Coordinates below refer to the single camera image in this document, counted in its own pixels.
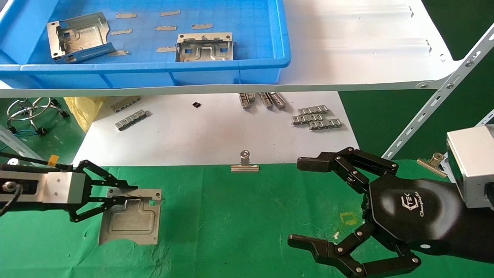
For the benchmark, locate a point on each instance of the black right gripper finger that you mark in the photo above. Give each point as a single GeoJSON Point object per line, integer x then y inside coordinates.
{"type": "Point", "coordinates": [355, 262]}
{"type": "Point", "coordinates": [366, 160]}

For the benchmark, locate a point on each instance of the chrome stool base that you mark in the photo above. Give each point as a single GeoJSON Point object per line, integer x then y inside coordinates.
{"type": "Point", "coordinates": [31, 116]}

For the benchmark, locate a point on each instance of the metal binder clip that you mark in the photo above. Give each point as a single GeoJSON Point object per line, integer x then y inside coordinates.
{"type": "Point", "coordinates": [245, 166]}
{"type": "Point", "coordinates": [431, 165]}

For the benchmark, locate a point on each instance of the small grey flat strip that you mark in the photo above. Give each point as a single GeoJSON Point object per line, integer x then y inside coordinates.
{"type": "Point", "coordinates": [170, 13]}
{"type": "Point", "coordinates": [121, 32]}
{"type": "Point", "coordinates": [126, 16]}

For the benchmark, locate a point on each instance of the yellow cloth bag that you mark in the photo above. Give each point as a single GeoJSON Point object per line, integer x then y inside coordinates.
{"type": "Point", "coordinates": [83, 112]}

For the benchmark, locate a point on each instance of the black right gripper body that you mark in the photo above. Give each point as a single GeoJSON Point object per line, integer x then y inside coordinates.
{"type": "Point", "coordinates": [409, 212]}

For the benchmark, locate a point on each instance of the silver wrist box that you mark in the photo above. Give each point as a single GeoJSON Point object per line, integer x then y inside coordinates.
{"type": "Point", "coordinates": [472, 166]}

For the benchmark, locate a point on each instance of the stamped metal plate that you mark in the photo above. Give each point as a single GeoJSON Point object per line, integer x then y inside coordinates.
{"type": "Point", "coordinates": [131, 224]}

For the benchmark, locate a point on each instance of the stamped metal bracket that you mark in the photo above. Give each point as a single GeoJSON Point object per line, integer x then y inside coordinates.
{"type": "Point", "coordinates": [79, 36]}
{"type": "Point", "coordinates": [204, 48]}

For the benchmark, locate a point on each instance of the white metal shelf rack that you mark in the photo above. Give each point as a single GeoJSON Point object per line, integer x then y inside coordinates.
{"type": "Point", "coordinates": [347, 58]}

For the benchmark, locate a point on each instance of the green table cloth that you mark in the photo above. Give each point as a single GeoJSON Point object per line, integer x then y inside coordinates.
{"type": "Point", "coordinates": [231, 224]}

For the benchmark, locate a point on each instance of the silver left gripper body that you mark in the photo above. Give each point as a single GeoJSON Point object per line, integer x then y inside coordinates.
{"type": "Point", "coordinates": [65, 187]}

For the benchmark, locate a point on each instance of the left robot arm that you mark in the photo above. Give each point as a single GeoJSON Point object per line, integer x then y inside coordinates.
{"type": "Point", "coordinates": [27, 187]}

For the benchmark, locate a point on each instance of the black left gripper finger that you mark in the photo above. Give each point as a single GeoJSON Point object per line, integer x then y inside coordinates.
{"type": "Point", "coordinates": [96, 206]}
{"type": "Point", "coordinates": [106, 173]}

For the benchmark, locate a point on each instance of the ridged grey metal part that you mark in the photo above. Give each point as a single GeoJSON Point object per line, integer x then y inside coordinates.
{"type": "Point", "coordinates": [131, 120]}
{"type": "Point", "coordinates": [246, 100]}
{"type": "Point", "coordinates": [265, 99]}
{"type": "Point", "coordinates": [326, 124]}
{"type": "Point", "coordinates": [278, 100]}
{"type": "Point", "coordinates": [125, 104]}
{"type": "Point", "coordinates": [307, 119]}
{"type": "Point", "coordinates": [312, 110]}

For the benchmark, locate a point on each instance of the blue plastic bin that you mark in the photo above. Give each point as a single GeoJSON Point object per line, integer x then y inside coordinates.
{"type": "Point", "coordinates": [154, 73]}

